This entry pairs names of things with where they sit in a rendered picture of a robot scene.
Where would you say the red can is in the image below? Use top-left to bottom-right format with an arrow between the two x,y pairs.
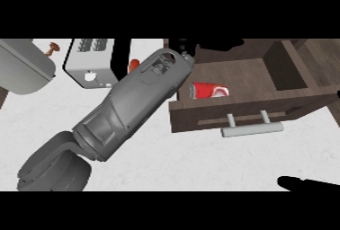
190,82 -> 231,100

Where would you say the dark wooden drawer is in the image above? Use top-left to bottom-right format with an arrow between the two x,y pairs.
169,92 -> 340,134
164,39 -> 340,134

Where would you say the silver toaster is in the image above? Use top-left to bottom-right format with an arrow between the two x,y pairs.
62,39 -> 133,90

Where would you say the grey drawer handle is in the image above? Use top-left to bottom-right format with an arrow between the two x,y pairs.
219,110 -> 286,138

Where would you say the dark wooden drawer front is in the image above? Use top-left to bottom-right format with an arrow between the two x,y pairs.
169,92 -> 340,134

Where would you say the small brown object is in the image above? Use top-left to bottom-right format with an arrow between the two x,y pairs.
45,41 -> 61,57

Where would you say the grey rounded appliance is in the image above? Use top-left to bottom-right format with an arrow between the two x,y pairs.
0,39 -> 58,96

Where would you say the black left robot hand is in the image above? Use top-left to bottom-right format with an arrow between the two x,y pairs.
167,38 -> 246,58

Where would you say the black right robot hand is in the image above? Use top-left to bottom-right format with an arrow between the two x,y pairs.
277,175 -> 340,192

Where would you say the dark wooden cabinet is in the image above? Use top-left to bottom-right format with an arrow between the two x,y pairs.
302,39 -> 340,88

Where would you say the orange red object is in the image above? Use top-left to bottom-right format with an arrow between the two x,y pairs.
127,58 -> 141,75

